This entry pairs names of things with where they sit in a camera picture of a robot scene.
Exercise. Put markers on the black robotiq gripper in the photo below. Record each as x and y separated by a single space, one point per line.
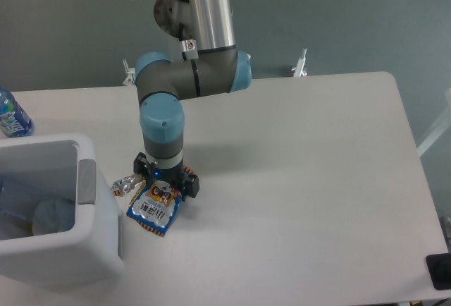
186 183

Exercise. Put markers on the blue snack wrapper bag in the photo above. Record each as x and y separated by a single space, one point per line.
153 208

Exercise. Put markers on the crushed clear plastic bottle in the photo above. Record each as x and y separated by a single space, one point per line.
18 203

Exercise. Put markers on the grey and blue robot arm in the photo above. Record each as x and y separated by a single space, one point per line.
211 64

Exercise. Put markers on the white plastic trash can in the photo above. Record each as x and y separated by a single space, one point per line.
65 165

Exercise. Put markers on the crumpled white tissue paper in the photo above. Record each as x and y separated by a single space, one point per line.
53 216

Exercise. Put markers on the blue labelled drink bottle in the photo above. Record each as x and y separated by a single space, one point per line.
15 122

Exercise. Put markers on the black device at table edge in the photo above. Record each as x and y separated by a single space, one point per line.
439 270

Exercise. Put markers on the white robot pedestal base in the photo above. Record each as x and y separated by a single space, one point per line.
174 18

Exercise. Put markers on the white table frame leg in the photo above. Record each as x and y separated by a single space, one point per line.
439 126

